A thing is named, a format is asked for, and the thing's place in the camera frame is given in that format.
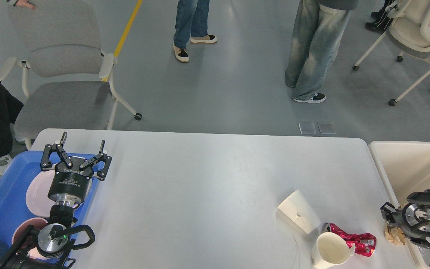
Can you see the grey office chair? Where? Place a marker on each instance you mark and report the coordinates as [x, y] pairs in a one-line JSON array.
[[62, 37]]

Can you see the white paper sheet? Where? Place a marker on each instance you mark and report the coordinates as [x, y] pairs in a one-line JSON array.
[[298, 210]]

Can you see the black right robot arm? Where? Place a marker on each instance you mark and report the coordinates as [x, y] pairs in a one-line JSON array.
[[420, 202]]

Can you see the white office chair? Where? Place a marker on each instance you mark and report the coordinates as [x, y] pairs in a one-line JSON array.
[[410, 32]]

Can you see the brown paper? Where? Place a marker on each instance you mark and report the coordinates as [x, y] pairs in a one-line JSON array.
[[393, 234]]

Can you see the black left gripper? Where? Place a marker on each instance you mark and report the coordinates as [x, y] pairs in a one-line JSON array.
[[69, 185]]

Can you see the beige plastic bin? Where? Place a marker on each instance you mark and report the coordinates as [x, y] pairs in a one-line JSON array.
[[404, 168]]

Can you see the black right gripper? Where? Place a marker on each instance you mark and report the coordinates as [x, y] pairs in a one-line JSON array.
[[404, 218]]

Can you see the white paper cup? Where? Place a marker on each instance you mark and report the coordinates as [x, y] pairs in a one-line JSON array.
[[330, 250]]

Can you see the pink plate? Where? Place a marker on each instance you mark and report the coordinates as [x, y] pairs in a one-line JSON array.
[[36, 196]]

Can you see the red item under arm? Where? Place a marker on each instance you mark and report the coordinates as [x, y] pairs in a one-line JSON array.
[[365, 244]]

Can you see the blue plastic tray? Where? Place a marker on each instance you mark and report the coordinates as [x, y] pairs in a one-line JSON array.
[[14, 183]]

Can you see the person in blue jeans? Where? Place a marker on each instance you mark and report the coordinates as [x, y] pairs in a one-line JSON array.
[[191, 25]]

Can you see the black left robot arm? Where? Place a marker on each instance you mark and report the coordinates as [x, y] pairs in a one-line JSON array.
[[50, 247]]

